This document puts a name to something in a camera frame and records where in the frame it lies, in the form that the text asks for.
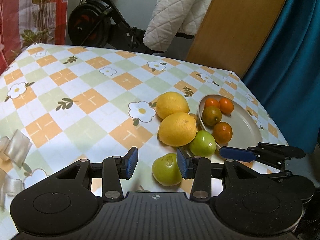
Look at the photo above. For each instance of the yellow lemon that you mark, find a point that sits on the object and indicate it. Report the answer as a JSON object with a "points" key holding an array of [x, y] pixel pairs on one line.
{"points": [[172, 105], [177, 128]]}

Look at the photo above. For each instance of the white quilted blanket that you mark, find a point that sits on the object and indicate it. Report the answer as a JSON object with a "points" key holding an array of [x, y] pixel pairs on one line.
{"points": [[172, 15]]}

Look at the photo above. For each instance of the beige round plate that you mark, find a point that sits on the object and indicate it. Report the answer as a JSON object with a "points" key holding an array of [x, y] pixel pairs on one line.
{"points": [[246, 127]]}

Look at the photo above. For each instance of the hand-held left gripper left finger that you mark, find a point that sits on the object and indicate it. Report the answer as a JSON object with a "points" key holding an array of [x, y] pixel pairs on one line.
{"points": [[131, 164]]}

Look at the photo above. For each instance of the small brown longan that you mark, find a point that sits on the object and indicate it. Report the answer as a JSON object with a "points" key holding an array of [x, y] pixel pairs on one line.
{"points": [[194, 117]]}

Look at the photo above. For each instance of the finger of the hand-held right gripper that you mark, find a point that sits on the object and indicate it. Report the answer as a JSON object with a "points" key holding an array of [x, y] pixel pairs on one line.
{"points": [[282, 174], [237, 153]]}

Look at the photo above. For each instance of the greenish tangerine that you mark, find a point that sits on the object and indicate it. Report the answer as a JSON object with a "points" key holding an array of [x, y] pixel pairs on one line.
{"points": [[212, 115]]}

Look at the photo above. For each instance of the green apple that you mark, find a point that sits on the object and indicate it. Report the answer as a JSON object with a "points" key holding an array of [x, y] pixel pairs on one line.
{"points": [[202, 143], [166, 171]]}

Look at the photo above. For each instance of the dark orange tangerine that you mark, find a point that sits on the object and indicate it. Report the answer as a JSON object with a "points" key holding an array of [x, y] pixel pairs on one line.
{"points": [[222, 132]]}

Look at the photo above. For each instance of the teal curtain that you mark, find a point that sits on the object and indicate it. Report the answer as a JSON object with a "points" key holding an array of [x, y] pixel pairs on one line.
{"points": [[290, 67]]}

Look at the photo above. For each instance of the black exercise bike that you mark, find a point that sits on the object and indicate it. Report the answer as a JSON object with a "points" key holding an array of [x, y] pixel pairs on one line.
{"points": [[92, 22]]}

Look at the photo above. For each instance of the wooden board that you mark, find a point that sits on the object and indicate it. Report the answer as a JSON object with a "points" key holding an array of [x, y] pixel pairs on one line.
{"points": [[237, 22]]}

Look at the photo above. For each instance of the crumpled clear tape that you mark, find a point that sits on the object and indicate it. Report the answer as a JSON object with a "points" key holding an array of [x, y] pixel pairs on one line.
{"points": [[17, 147], [12, 187]]}

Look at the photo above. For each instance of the red printed backdrop cloth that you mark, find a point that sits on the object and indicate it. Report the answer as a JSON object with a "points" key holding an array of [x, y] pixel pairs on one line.
{"points": [[30, 10]]}

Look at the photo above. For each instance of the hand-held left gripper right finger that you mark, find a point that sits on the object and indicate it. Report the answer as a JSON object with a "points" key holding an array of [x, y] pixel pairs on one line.
{"points": [[182, 164]]}

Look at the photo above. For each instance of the floral checkered tablecloth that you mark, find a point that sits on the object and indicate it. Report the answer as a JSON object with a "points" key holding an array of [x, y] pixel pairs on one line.
{"points": [[87, 100]]}

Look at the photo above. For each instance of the small bright orange tangerine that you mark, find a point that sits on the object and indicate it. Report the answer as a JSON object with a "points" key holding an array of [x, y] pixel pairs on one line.
{"points": [[212, 102], [226, 105]]}

